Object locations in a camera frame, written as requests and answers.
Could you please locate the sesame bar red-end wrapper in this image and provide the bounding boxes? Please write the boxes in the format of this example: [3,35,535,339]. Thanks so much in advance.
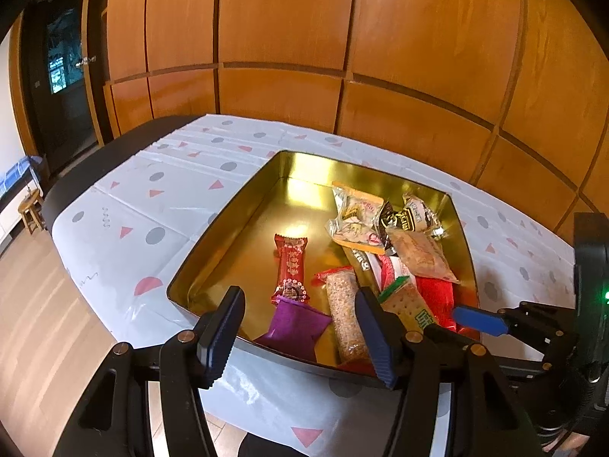
[315,266,370,364]

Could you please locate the Weidan cracker pack green ends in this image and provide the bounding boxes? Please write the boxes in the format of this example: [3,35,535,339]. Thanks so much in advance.
[378,276,437,332]

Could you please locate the large red snack packet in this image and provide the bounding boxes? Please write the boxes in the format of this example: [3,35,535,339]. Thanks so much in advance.
[416,276,480,340]

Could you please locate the purple snack packet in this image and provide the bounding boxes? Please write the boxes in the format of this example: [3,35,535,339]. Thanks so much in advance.
[255,297,332,363]

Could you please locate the clear layered cake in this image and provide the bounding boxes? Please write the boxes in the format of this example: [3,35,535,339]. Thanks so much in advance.
[386,228,458,283]

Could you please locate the small red patterned candy packet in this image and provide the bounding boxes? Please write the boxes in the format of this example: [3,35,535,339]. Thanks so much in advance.
[271,234,310,305]

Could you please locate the clear bag yellow-edged snacks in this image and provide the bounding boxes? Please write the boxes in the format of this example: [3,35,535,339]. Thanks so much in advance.
[326,182,386,255]

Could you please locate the brown black bread package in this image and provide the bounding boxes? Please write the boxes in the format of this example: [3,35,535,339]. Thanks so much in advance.
[379,194,444,238]

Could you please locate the red white Kiss snack packet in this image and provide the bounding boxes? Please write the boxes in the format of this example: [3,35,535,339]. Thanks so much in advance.
[376,255,396,292]

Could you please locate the gold white stick sachet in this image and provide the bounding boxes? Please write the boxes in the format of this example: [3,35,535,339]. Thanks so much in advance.
[343,246,381,278]

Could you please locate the person's right hand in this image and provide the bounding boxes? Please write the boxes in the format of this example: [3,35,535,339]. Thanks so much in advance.
[543,432,590,457]

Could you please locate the gold metal tin box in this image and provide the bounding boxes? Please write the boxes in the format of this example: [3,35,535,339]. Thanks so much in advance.
[167,151,479,388]

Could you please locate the small wooden stool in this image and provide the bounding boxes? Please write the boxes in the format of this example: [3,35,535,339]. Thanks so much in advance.
[18,189,45,235]

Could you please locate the dark wooden door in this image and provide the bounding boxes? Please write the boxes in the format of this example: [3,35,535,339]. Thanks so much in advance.
[20,0,112,176]

